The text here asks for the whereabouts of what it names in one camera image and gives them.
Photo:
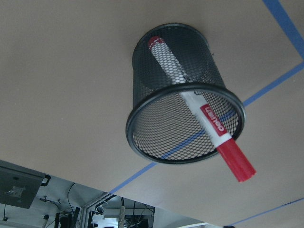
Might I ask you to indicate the red white marker pen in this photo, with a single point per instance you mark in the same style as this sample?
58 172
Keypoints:
199 107

